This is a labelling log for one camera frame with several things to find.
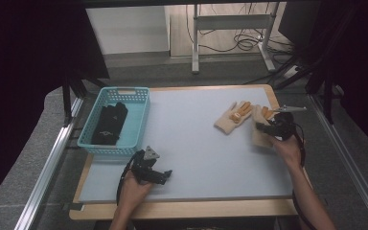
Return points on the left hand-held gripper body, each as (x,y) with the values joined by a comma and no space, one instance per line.
(143,169)

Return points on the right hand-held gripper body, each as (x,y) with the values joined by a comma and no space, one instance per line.
(286,126)

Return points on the cream glove with orange fingertips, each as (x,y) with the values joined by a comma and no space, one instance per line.
(260,140)

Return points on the teal plastic basket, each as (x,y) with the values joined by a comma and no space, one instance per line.
(134,124)

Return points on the black glove with small logo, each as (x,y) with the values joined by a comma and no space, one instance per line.
(107,126)

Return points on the plain black glove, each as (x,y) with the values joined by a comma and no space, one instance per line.
(123,111)

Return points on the person's right hand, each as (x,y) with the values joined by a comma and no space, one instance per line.
(289,150)

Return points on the person's left hand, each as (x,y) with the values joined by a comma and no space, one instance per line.
(134,191)

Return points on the cream glove with folded orange fingers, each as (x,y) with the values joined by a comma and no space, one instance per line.
(228,119)

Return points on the pale grey table mat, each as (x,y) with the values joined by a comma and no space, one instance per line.
(201,159)

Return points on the white power strip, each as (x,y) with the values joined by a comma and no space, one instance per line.
(290,72)

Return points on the black metal stand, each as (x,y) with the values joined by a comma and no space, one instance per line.
(73,92)
(319,64)

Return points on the white cabinet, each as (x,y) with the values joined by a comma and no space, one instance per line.
(127,30)

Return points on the aluminium rail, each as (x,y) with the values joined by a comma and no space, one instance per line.
(351,166)
(44,172)

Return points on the dark corner bracket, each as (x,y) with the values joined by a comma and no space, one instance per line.
(73,206)

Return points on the white metal desk frame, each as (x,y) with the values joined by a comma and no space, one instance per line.
(230,22)

